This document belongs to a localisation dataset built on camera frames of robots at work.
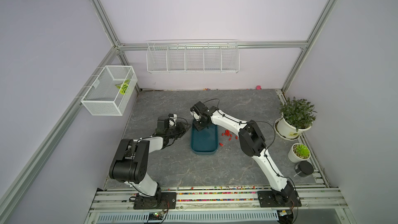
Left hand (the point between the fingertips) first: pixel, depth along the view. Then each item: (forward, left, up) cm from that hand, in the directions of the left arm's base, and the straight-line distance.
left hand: (191, 127), depth 91 cm
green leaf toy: (+15, +34, +22) cm, 43 cm away
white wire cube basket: (+12, +40, +20) cm, 46 cm away
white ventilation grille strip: (-41, +27, -9) cm, 50 cm away
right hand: (+6, -4, -7) cm, 10 cm away
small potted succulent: (-21, -55, +1) cm, 59 cm away
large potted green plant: (-4, -58, +11) cm, 59 cm away
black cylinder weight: (-27, -57, -3) cm, 63 cm away
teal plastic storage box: (-7, -8, -6) cm, 12 cm away
